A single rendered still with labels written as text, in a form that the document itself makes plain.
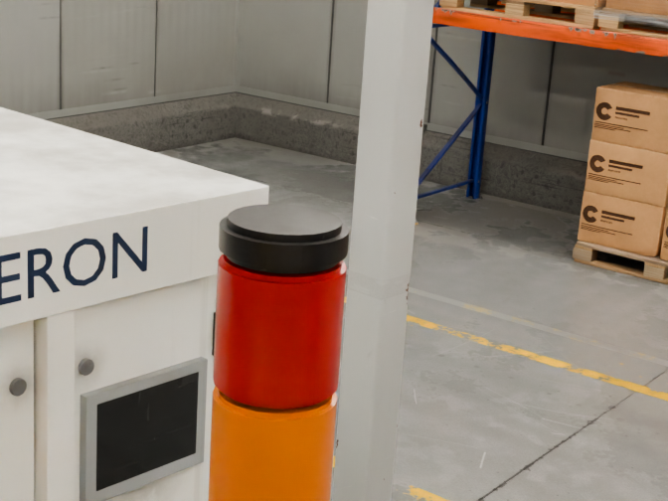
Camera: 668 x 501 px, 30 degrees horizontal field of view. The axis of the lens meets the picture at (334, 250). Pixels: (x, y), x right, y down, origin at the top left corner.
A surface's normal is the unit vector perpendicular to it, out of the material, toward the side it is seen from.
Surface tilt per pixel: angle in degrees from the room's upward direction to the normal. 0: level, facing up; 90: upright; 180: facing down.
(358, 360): 90
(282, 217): 0
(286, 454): 90
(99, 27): 90
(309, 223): 0
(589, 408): 0
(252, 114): 90
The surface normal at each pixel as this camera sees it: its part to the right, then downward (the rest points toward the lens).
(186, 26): 0.80, 0.22
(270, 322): -0.08, 0.29
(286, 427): 0.18, 0.29
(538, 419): 0.07, -0.96
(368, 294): -0.67, 0.17
